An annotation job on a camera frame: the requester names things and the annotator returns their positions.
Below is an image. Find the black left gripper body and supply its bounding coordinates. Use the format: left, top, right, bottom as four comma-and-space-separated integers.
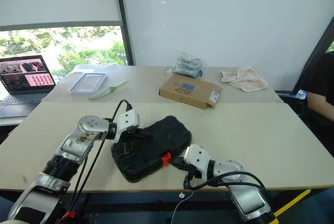
120, 127, 138, 144

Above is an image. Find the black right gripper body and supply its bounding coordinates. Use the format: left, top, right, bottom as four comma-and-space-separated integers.
182, 161, 203, 190

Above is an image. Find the black plastic tool case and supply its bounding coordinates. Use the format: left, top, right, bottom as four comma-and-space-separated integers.
110, 115, 193, 183

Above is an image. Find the light green sheathed knife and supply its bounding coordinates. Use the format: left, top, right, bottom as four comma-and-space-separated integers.
88, 79, 128, 101

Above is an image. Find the flat brown cardboard box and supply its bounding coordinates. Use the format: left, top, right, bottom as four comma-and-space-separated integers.
158, 73, 223, 111

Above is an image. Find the clear blue-rimmed container lid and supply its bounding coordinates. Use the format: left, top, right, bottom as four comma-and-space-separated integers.
68, 73, 108, 95

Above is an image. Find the clear bag of dark parts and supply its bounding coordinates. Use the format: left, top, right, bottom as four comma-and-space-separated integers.
166, 50, 207, 79

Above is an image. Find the crumpled beige cloth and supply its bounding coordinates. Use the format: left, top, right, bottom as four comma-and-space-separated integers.
220, 66, 269, 93

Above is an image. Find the open grey laptop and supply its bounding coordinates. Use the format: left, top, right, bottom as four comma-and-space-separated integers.
0, 54, 56, 119

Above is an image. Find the person's black shirt torso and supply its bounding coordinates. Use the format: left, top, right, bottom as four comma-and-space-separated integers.
305, 52, 334, 97

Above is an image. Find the black slanted pole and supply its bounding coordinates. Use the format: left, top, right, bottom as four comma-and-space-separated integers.
291, 16, 334, 93

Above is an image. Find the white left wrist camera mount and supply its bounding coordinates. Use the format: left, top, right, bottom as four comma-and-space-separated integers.
111, 109, 141, 144

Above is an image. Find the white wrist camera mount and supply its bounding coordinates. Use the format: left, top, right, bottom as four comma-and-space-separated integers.
111, 109, 141, 144
183, 143, 212, 178

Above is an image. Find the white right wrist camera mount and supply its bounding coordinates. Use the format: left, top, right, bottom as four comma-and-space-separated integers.
183, 143, 212, 178

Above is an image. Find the white cable under table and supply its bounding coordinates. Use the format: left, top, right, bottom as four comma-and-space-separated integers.
171, 191, 194, 224

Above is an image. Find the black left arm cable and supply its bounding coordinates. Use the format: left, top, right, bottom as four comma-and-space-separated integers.
69, 99, 134, 216

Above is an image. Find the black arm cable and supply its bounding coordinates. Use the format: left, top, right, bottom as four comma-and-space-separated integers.
69, 99, 134, 216
187, 171, 272, 210

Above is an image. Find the black table frame crossbar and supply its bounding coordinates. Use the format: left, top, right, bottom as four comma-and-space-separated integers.
85, 192, 233, 213

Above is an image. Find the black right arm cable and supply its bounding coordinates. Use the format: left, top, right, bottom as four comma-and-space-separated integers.
187, 171, 272, 210

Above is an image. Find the red cable clip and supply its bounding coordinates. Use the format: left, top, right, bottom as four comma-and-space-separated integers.
61, 210, 77, 224

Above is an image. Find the yellow strap on right arm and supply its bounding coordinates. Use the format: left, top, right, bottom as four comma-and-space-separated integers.
273, 188, 312, 217

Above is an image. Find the black window frame post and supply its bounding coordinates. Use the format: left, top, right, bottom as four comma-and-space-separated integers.
113, 0, 137, 66

